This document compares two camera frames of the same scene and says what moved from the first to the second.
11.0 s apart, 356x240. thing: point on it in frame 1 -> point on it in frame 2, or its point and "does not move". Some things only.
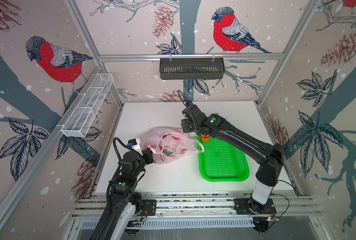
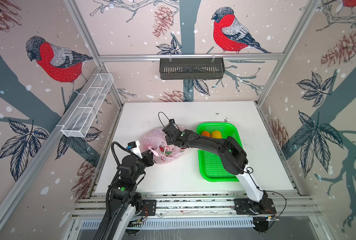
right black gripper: (185, 122) -> (168, 140)
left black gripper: (148, 155) does not move
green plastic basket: (220, 162) does not move
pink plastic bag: (169, 143) does not move
